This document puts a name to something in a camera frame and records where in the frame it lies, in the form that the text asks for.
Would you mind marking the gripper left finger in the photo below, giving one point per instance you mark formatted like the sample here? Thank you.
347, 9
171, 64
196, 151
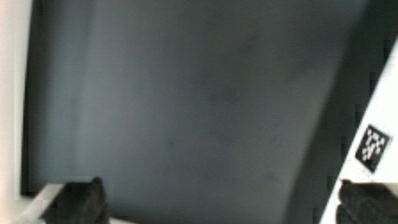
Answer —
70, 204

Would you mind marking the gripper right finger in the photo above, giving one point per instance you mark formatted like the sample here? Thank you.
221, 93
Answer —
368, 204

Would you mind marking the white table leg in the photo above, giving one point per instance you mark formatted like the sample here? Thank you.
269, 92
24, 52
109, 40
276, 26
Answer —
370, 165

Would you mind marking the white front barrier wall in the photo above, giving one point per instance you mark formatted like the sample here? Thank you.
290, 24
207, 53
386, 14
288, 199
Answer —
15, 19

